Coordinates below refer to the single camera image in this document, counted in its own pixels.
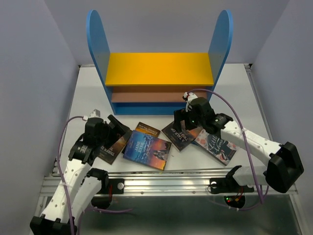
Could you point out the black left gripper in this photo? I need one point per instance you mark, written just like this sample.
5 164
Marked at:
119 128

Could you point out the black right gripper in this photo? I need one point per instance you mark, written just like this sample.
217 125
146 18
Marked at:
179 115

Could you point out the Tale of Two Cities book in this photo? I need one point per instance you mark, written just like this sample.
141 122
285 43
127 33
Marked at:
181 139

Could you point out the Jane Eyre book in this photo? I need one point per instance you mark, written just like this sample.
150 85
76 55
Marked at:
147 150

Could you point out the Little Women floral book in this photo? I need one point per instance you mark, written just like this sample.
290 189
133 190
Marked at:
220 149

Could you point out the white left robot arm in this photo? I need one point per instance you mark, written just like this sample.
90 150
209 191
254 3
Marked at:
80 181

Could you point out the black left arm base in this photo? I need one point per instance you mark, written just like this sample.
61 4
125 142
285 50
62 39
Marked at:
103 199

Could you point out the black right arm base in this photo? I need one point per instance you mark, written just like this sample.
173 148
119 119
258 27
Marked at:
234 193

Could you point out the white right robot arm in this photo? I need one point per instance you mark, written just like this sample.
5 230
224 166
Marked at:
282 165

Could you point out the Edward Tulane orange book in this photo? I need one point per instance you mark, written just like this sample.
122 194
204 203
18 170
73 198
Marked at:
146 129

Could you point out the Three Days to See book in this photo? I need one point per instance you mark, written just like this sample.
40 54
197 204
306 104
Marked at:
110 154

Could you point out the blue yellow wooden bookshelf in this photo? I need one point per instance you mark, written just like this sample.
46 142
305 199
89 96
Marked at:
153 83

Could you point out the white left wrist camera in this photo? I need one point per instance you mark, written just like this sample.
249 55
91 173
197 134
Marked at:
95 113

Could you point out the aluminium mounting rail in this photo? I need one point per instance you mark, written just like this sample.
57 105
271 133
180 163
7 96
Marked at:
168 183

